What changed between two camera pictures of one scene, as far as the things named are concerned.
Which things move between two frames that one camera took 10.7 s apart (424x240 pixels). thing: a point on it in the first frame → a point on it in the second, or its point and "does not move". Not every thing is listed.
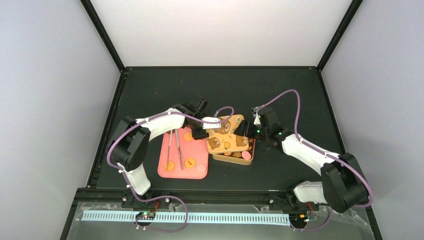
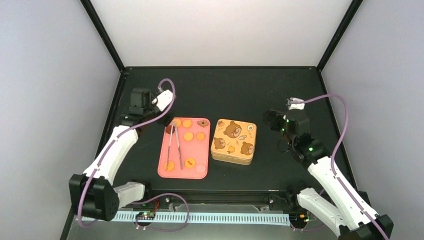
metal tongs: [176, 130] does not move
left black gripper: [197, 135] → [166, 121]
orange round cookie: [188, 136] does not move
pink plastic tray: [194, 155] does not move
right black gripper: [242, 129] → [267, 116]
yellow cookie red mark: [189, 163] does not move
